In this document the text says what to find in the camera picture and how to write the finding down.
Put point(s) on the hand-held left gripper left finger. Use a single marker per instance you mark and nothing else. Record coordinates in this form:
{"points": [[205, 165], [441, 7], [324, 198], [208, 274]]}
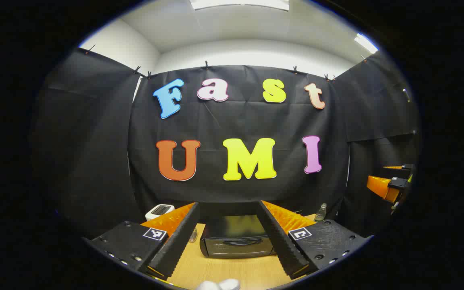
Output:
{"points": [[177, 245]]}

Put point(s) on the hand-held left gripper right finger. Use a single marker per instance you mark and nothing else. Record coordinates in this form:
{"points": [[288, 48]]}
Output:
{"points": [[280, 245]]}

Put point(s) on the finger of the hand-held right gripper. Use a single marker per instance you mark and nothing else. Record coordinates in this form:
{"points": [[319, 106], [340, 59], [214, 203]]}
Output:
{"points": [[406, 166], [385, 187]]}

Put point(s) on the black electric oven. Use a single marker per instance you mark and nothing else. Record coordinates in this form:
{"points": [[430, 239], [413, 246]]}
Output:
{"points": [[236, 247]]}

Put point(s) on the white toaster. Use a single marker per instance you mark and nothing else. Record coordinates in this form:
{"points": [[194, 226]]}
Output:
{"points": [[159, 210]]}

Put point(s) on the clear plastic water bottle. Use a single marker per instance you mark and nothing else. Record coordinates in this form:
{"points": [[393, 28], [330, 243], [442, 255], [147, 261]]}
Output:
{"points": [[320, 213]]}

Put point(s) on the small ceiling light panel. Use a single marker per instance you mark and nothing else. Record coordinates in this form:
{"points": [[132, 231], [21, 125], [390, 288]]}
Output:
{"points": [[365, 42]]}

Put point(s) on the black backdrop cloth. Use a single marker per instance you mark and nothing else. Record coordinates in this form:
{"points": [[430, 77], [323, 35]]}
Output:
{"points": [[236, 121]]}

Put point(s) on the large ceiling light panel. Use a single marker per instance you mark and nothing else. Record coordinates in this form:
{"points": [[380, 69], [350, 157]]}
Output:
{"points": [[240, 4]]}

